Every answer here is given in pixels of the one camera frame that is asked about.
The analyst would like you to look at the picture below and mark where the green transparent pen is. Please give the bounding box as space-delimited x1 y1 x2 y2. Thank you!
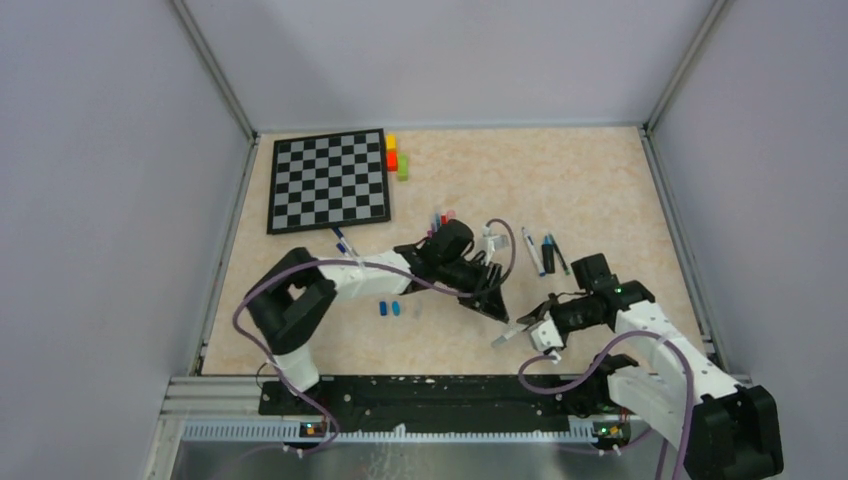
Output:
549 234 571 275

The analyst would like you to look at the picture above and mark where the black blue highlighter marker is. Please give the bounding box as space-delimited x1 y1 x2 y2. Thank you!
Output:
541 235 556 275

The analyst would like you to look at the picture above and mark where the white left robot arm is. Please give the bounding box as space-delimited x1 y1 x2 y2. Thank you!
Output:
237 219 517 414

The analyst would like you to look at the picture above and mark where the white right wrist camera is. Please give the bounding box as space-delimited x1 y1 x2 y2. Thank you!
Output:
528 319 565 364

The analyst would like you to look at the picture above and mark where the orange toy block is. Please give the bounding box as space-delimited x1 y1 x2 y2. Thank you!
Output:
386 149 398 172

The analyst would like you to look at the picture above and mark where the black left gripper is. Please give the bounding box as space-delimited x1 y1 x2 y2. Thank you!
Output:
437 257 509 322

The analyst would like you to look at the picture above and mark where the green toy block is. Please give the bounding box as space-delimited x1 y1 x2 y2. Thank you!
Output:
396 153 409 182

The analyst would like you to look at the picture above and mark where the grey slotted cable duct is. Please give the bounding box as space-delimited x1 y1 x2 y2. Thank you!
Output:
181 419 597 444

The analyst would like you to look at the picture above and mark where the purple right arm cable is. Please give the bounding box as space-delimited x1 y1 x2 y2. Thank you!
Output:
517 329 697 480

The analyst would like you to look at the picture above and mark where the white pen blue cap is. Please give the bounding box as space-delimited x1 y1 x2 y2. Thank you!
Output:
521 227 547 277

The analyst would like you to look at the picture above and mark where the black and grey chessboard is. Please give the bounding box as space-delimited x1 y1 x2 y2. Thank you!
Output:
266 128 392 235

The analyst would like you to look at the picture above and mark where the dark blue pen near board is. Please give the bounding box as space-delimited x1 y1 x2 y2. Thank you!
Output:
331 227 358 257

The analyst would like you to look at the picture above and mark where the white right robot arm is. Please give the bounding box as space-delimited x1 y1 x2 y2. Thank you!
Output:
517 253 784 479

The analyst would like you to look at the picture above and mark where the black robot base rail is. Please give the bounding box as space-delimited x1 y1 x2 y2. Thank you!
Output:
258 375 634 439

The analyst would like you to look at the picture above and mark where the white grey marker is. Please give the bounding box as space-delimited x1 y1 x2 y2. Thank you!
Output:
490 329 528 348

